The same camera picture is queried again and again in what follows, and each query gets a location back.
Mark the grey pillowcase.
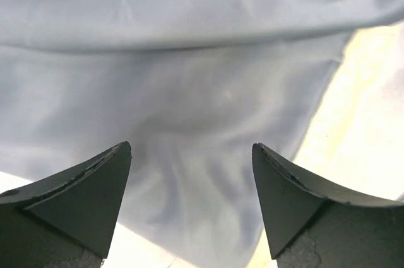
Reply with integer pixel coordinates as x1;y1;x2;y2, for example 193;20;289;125
1;0;403;267

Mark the cream pillow yellow edge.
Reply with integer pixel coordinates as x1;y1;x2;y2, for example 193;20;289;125
295;23;403;200

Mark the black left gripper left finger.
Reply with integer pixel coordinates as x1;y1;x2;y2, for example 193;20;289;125
1;142;131;267

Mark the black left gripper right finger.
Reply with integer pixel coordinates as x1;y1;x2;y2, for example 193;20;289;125
252;143;403;268

